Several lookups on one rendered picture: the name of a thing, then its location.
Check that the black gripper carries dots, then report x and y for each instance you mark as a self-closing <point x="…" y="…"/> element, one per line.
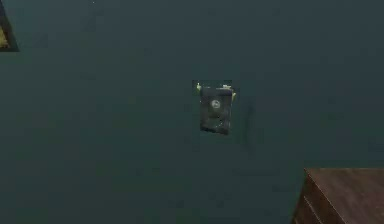
<point x="215" y="113"/>

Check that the brown wooden chest of drawers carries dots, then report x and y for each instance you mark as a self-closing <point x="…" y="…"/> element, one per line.
<point x="346" y="196"/>

